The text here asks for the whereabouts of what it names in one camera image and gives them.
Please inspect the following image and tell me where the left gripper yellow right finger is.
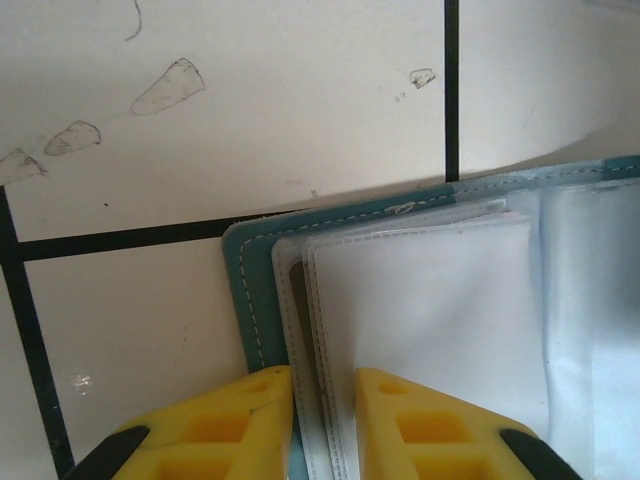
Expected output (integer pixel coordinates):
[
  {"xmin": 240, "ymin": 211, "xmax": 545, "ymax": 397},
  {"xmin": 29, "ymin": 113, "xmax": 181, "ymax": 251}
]
[{"xmin": 354, "ymin": 367, "xmax": 581, "ymax": 480}]

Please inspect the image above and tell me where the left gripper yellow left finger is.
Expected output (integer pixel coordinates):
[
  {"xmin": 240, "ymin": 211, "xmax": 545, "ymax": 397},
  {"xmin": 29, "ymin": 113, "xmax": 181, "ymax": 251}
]
[{"xmin": 64, "ymin": 364, "xmax": 294, "ymax": 480}]

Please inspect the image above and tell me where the teal leather card holder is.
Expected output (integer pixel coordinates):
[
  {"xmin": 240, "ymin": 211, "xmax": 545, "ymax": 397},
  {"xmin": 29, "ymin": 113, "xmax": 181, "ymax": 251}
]
[{"xmin": 221, "ymin": 155, "xmax": 640, "ymax": 480}]

